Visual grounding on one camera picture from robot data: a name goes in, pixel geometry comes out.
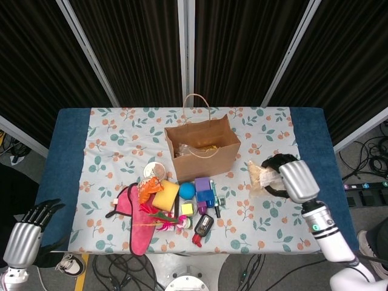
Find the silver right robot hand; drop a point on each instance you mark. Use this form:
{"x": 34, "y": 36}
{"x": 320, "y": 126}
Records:
{"x": 300, "y": 182}

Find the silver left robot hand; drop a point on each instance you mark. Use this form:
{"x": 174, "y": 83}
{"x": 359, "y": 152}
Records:
{"x": 22, "y": 245}

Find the bagged bread snack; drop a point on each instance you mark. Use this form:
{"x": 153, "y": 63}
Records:
{"x": 257, "y": 179}

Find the blue and purple toy block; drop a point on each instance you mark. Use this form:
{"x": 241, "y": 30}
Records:
{"x": 204, "y": 196}

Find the gold biscuit packet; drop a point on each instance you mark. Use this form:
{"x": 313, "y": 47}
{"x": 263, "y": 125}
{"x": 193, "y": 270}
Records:
{"x": 209, "y": 148}

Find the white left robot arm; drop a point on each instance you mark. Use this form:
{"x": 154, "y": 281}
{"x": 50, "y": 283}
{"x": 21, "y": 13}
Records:
{"x": 12, "y": 280}

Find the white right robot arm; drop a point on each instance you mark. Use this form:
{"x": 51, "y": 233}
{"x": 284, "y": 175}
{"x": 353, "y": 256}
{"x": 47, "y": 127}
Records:
{"x": 330, "y": 242}

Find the round grey robot base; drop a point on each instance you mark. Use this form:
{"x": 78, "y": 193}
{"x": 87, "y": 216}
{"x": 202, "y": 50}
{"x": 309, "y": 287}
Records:
{"x": 188, "y": 285}

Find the brown paper bag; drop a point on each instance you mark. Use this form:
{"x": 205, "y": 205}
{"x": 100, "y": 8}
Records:
{"x": 206, "y": 169}

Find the white sneaker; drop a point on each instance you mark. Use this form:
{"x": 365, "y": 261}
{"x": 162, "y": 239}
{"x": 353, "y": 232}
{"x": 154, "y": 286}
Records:
{"x": 72, "y": 265}

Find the bystander black trousers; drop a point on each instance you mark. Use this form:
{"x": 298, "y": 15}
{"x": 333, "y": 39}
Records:
{"x": 18, "y": 188}

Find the black power strip coloured sockets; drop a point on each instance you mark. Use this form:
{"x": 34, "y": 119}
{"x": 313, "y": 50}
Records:
{"x": 363, "y": 186}

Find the yellow floor tape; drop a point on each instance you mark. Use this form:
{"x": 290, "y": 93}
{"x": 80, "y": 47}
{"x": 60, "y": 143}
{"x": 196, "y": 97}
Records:
{"x": 82, "y": 272}

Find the plain black power strip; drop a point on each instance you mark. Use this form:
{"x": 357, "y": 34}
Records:
{"x": 366, "y": 198}

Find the black and white marker pen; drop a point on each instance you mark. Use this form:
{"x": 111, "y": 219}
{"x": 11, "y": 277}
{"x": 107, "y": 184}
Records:
{"x": 217, "y": 210}

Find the grey sneaker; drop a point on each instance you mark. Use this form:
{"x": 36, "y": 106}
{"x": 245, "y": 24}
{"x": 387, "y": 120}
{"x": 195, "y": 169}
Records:
{"x": 368, "y": 242}

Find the light purple cube block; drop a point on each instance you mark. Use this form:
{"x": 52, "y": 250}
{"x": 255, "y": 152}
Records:
{"x": 201, "y": 183}

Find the blue fabric table cover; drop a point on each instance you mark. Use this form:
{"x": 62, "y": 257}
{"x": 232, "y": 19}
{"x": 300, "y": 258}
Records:
{"x": 63, "y": 151}

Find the black ink bottle red cap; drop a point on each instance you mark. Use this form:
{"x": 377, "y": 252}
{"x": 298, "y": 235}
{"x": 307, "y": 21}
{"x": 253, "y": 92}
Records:
{"x": 203, "y": 224}

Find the clear round pin container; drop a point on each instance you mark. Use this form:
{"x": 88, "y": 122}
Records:
{"x": 194, "y": 202}

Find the blue ball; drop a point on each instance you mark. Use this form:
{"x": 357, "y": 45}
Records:
{"x": 187, "y": 191}

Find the yellow foam cube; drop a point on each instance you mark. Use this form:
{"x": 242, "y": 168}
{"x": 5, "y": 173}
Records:
{"x": 187, "y": 209}

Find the pink towel with black trim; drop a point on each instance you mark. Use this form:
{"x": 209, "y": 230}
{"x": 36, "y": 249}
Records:
{"x": 139, "y": 230}

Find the dark slim box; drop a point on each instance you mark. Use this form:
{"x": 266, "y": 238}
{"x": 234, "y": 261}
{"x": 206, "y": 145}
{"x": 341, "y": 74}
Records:
{"x": 176, "y": 209}

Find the black ribbed partition panel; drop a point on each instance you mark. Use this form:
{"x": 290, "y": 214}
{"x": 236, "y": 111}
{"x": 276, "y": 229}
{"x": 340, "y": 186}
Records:
{"x": 242, "y": 45}
{"x": 36, "y": 60}
{"x": 136, "y": 45}
{"x": 348, "y": 60}

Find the orange snack packet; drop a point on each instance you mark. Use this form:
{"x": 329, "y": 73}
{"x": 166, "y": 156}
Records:
{"x": 147, "y": 192}

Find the yellow sponge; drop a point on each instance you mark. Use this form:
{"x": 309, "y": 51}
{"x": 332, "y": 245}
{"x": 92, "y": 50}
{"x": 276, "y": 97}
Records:
{"x": 165, "y": 195}

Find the white bottle cap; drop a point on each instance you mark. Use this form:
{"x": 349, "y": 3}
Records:
{"x": 171, "y": 228}

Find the colourful feather shuttlecock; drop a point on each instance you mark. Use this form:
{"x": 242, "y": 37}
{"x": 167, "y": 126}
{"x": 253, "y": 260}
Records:
{"x": 160, "y": 216}

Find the clear round plastic tub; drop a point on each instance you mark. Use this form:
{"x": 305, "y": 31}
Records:
{"x": 153, "y": 169}

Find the floral print tablecloth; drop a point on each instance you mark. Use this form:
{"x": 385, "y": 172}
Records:
{"x": 127, "y": 136}

